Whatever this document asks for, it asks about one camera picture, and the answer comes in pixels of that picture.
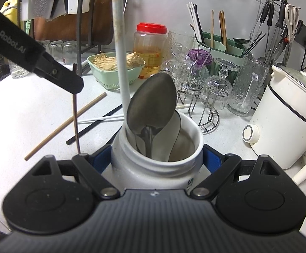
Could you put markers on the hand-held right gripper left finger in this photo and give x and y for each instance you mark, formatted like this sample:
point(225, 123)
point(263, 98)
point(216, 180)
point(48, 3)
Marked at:
point(97, 163)

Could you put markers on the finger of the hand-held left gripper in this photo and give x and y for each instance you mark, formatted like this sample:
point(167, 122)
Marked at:
point(63, 77)

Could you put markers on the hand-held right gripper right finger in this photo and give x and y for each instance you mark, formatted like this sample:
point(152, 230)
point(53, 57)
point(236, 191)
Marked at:
point(212, 160)

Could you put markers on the black chopstick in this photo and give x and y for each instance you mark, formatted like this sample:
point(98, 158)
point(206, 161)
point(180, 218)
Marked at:
point(95, 124)

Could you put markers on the white black-rimmed ceramic spoon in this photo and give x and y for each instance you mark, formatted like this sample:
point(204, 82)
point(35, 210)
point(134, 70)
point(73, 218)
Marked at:
point(176, 142)

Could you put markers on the white chopstick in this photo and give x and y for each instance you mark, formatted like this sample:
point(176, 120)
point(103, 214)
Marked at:
point(121, 58)
point(95, 120)

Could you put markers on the white ceramic jar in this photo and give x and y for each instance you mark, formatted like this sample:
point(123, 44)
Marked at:
point(142, 174)

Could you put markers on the wooden chopstick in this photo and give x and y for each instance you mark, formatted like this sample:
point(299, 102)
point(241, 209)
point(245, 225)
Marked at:
point(66, 126)

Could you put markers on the large steel spoon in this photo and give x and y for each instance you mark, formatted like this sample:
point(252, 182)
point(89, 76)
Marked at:
point(153, 102)

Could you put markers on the small clear glass tumbler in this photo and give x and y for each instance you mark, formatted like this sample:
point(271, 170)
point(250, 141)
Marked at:
point(46, 46)
point(70, 50)
point(56, 48)

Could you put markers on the yellow detergent bottle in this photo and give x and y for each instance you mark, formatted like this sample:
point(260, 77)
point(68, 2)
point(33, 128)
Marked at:
point(9, 10)

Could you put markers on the tall textured glass tumbler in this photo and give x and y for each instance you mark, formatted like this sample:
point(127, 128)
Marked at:
point(17, 71)

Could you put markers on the mint green plastic basket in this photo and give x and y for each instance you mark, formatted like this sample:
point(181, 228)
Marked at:
point(108, 80)

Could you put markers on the pile of pale dried noodles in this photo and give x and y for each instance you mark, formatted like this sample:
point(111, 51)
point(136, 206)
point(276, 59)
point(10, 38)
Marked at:
point(108, 63)

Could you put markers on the embossed steel cutting board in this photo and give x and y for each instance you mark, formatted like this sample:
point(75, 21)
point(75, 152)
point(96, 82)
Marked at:
point(44, 4)

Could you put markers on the grey-white cutting board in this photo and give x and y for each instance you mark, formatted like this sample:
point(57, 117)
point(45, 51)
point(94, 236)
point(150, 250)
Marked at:
point(60, 4)

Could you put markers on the brown wooden cutting board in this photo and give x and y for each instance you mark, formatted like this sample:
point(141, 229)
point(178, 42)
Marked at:
point(100, 18)

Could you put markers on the crystal stemmed goblet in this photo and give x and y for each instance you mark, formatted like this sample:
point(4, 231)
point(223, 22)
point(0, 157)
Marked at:
point(219, 87)

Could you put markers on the white electric cooker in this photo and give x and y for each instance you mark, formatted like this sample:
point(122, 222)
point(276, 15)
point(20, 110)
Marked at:
point(279, 126)

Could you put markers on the textured glass pitcher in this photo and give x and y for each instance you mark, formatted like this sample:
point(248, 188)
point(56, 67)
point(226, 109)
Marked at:
point(244, 84)

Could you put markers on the clear jar with red lid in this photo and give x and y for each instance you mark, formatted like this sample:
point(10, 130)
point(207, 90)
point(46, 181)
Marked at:
point(150, 47)

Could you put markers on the clear glass cup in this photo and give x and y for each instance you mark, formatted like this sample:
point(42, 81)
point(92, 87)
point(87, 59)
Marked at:
point(168, 69)

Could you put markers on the purple lidded glass jar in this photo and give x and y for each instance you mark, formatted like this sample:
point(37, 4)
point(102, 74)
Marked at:
point(199, 56)

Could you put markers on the green cutlery caddy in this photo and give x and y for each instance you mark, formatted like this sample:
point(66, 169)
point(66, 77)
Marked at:
point(233, 48)

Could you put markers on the glass pot lid white knob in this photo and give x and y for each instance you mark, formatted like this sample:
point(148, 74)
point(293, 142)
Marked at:
point(295, 77)

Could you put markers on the wide textured glass tumbler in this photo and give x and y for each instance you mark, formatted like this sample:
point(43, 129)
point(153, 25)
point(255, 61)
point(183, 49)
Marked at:
point(179, 40)

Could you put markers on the steel ladle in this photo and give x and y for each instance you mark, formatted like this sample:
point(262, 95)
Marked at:
point(241, 40)

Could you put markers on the bunch of assorted upright chopsticks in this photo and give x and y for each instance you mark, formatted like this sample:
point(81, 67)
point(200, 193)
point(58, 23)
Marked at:
point(194, 18)

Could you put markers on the black dish rack frame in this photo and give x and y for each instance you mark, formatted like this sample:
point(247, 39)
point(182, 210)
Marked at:
point(82, 44)

